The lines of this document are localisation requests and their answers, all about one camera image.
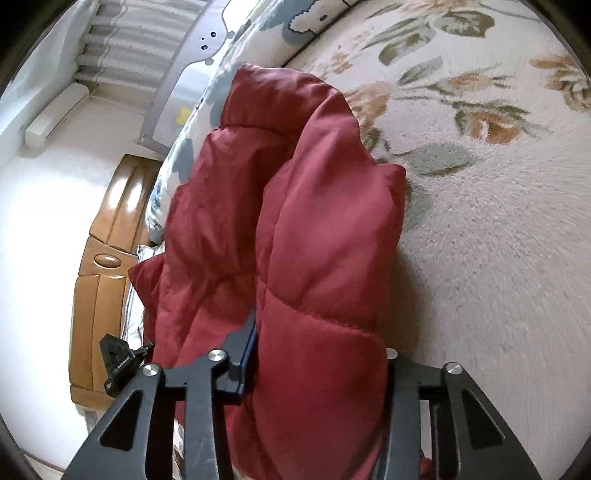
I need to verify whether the red puffer jacket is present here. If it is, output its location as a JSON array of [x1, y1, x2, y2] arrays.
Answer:
[[129, 65, 406, 479]]

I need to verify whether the striped white pillow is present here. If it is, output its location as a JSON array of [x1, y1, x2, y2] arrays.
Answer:
[[120, 244, 157, 347]]

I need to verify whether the wooden headboard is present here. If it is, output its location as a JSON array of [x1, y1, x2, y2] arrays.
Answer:
[[69, 154, 161, 411]]

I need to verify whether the white air conditioner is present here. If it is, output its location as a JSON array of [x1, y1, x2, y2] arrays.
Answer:
[[24, 82, 90, 151]]

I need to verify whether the white blue patterned duvet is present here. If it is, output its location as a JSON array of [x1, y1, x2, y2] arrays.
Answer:
[[145, 0, 356, 244]]

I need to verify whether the striped grey curtain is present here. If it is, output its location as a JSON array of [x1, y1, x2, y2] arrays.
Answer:
[[75, 0, 206, 95]]

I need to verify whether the floral cream bed blanket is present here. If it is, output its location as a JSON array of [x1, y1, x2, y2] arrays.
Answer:
[[291, 1, 590, 479]]

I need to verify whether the grey bed guard rail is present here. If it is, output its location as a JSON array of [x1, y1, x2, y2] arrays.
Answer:
[[138, 0, 242, 156]]

